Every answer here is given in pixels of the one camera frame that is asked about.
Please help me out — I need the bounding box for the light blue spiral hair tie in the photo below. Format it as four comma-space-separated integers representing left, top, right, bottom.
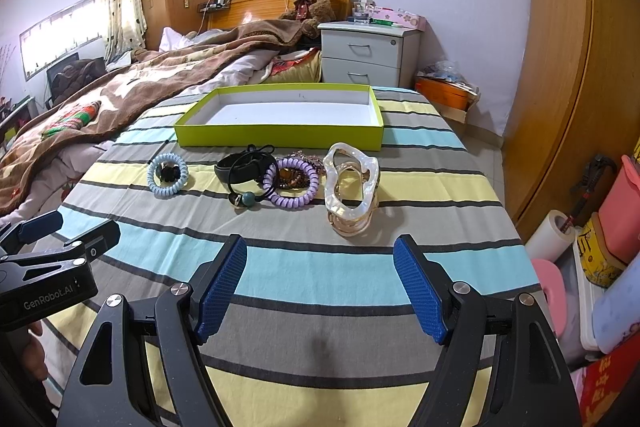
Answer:
146, 152, 190, 198

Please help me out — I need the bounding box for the black elastic with teal bead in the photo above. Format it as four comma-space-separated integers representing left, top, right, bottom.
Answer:
227, 161, 277, 208

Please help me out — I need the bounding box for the pearl translucent claw hair clip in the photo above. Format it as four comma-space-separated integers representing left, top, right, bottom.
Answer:
322, 142, 381, 237

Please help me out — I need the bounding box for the black smart wristband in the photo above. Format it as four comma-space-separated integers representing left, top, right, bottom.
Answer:
214, 145, 276, 186

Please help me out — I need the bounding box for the purple spiral hair tie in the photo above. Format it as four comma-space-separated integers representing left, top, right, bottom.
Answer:
261, 156, 320, 210

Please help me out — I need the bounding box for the dark beaded bracelet hair tie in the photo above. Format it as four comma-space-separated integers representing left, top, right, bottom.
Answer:
276, 149, 328, 191

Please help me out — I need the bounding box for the person's left hand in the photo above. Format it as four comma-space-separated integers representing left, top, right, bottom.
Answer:
22, 321, 48, 381

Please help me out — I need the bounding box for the white floral duvet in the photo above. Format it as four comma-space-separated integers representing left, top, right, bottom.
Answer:
1, 50, 279, 225

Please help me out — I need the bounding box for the striped mattress cover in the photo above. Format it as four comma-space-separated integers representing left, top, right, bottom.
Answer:
43, 89, 539, 426

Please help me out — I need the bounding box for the pink plastic stool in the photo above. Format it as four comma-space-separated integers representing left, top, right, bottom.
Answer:
532, 259, 567, 337

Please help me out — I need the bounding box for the white paper roll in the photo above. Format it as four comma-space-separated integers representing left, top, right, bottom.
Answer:
525, 210, 576, 262

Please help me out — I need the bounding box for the brown fleece blanket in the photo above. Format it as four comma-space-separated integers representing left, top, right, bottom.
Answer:
1, 20, 303, 216

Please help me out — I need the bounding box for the yellow tin box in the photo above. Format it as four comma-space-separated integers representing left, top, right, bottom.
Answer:
576, 212, 626, 288

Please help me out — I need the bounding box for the orange storage box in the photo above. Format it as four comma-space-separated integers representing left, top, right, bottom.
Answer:
414, 77, 474, 110

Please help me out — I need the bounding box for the green shallow tray box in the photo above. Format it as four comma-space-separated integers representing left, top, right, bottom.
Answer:
174, 83, 384, 150

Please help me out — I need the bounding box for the pink plastic bucket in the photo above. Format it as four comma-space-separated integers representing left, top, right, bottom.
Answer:
598, 155, 640, 265

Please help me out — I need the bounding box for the grey bedside drawer cabinet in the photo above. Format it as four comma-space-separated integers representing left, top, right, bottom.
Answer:
319, 22, 421, 89

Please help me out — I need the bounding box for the large wooden closet door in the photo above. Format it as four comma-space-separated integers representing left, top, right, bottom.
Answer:
502, 0, 639, 239

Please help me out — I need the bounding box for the yellow pillow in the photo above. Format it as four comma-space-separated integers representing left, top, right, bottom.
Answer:
257, 48, 322, 83

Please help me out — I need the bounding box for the pink flowered box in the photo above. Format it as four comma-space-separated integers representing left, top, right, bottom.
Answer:
371, 6, 426, 31

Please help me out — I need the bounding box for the wooden headboard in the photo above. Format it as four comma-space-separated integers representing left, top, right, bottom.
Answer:
205, 0, 352, 30

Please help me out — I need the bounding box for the brown teddy bear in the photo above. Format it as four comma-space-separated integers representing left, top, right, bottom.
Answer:
279, 0, 335, 39

